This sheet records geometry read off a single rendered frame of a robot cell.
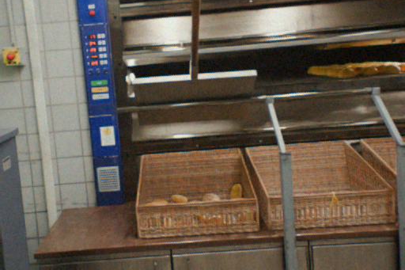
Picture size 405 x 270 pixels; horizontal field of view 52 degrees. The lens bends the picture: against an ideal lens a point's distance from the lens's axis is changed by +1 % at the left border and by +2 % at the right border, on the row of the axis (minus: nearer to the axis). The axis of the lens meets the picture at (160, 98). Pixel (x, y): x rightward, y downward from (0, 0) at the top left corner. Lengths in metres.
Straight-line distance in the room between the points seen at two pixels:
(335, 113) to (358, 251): 0.76
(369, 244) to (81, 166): 1.49
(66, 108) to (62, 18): 0.50
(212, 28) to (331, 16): 0.65
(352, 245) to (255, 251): 0.41
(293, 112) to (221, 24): 0.64
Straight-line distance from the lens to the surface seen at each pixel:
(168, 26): 2.28
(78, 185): 2.44
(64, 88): 2.35
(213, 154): 2.30
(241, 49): 2.15
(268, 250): 1.97
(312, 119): 2.42
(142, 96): 1.88
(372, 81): 2.53
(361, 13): 2.51
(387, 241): 2.13
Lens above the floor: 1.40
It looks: 6 degrees down
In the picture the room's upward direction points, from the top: 5 degrees counter-clockwise
